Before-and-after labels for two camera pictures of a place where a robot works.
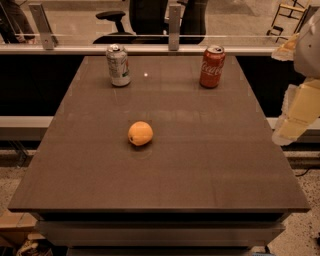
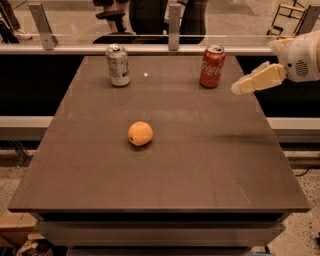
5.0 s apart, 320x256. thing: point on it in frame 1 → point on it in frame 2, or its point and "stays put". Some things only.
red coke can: (212, 66) stays put
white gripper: (308, 55) → (301, 59)
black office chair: (149, 23) stays put
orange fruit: (140, 133) stays put
